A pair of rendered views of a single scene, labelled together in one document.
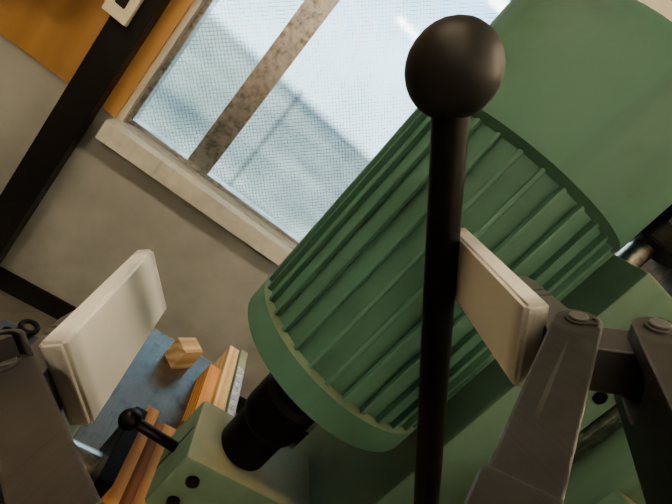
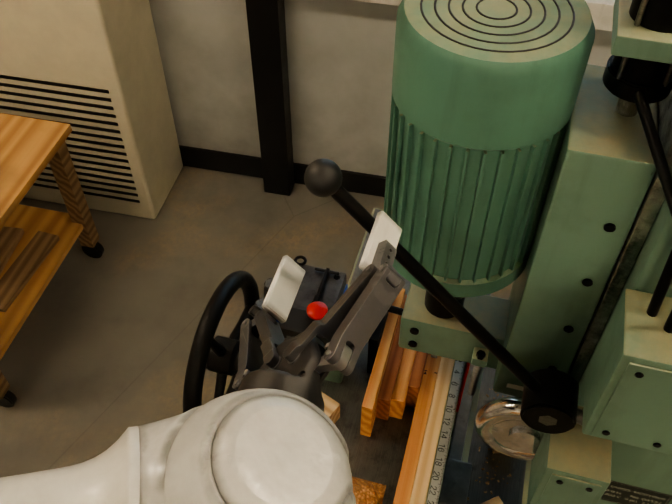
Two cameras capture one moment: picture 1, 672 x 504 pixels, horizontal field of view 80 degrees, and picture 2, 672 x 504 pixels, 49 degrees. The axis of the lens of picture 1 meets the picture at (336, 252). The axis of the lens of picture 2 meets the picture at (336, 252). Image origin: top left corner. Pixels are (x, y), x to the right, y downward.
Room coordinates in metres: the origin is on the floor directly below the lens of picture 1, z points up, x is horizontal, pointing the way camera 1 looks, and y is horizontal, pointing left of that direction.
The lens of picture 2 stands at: (-0.25, -0.27, 1.86)
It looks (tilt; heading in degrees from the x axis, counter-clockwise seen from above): 49 degrees down; 33
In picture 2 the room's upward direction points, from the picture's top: straight up
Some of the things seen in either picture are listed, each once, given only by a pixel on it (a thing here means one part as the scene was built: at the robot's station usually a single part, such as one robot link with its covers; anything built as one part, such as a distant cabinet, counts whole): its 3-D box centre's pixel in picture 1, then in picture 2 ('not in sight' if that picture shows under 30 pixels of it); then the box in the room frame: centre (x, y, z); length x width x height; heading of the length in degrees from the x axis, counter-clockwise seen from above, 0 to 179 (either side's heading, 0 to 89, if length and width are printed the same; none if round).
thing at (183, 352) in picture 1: (183, 352); not in sight; (0.57, 0.07, 0.92); 0.04 x 0.03 x 0.04; 150
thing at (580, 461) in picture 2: not in sight; (568, 464); (0.24, -0.28, 1.02); 0.09 x 0.07 x 0.12; 18
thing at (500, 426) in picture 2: not in sight; (525, 429); (0.25, -0.22, 1.02); 0.12 x 0.03 x 0.12; 108
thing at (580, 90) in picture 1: (452, 235); (472, 142); (0.33, -0.06, 1.35); 0.18 x 0.18 x 0.31
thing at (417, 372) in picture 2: not in sight; (424, 347); (0.35, -0.03, 0.93); 0.18 x 0.02 x 0.06; 18
